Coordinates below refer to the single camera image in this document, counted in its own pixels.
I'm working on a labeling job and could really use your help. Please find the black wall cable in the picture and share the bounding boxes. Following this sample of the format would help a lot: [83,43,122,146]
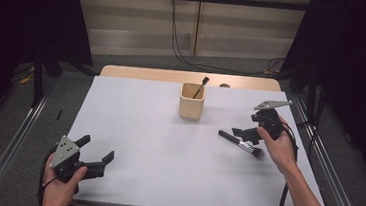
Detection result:
[165,0,293,80]
[165,0,291,79]

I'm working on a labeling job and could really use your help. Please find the cream square cup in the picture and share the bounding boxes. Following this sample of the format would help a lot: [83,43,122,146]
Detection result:
[178,81,207,121]

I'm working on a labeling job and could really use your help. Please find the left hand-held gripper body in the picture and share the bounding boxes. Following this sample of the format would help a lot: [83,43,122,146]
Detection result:
[48,134,109,187]

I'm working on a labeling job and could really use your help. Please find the aluminium floor rail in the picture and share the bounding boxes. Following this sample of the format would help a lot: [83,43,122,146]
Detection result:
[283,96,366,206]
[0,73,57,206]

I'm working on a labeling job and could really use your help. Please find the white table mat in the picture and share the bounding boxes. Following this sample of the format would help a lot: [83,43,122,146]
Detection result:
[61,72,336,206]

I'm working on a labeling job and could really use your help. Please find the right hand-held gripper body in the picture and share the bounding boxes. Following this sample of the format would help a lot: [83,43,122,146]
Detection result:
[248,97,295,143]

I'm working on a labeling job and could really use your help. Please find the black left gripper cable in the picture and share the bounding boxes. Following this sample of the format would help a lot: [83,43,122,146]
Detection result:
[36,152,59,206]

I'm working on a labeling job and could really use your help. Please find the person's left hand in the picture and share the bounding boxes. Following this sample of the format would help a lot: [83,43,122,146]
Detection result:
[41,152,90,206]

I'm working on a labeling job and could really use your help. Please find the person's right hand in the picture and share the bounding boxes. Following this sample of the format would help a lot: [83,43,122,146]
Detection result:
[253,114,303,176]

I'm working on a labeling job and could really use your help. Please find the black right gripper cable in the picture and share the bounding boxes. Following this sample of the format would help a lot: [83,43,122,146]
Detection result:
[273,122,303,206]

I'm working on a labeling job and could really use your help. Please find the thin black eyebrow brush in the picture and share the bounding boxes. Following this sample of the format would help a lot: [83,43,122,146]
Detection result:
[191,75,210,101]

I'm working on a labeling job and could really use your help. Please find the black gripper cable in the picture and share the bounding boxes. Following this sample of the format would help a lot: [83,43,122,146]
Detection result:
[273,122,303,206]
[36,152,59,206]

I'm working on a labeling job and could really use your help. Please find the black curtain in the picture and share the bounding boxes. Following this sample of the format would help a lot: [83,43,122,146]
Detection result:
[271,0,366,187]
[0,0,100,153]

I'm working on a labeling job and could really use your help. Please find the wooden wall post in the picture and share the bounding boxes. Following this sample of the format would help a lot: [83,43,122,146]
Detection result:
[189,0,204,57]

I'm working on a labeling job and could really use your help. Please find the black metal stand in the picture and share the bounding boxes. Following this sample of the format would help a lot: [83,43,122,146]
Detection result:
[303,70,320,129]
[29,49,49,109]

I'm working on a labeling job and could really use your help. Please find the black fluffy makeup brush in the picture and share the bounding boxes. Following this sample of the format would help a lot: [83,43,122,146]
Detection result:
[215,129,268,161]

